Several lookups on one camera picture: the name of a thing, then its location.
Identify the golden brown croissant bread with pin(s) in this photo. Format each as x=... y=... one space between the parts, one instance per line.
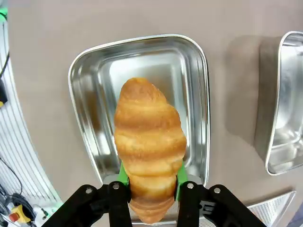
x=149 y=146

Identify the silver metal tray right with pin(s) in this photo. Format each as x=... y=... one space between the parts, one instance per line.
x=287 y=104

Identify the stainless steel airtight container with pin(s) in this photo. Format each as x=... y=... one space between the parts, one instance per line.
x=142 y=104

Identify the yellow emergency stop box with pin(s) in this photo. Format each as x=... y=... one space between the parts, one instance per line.
x=18 y=213

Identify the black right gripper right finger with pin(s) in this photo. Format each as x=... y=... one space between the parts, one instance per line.
x=208 y=203

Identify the perforated metal tray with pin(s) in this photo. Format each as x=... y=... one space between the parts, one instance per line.
x=272 y=208

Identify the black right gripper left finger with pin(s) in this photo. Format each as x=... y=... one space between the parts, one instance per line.
x=111 y=201

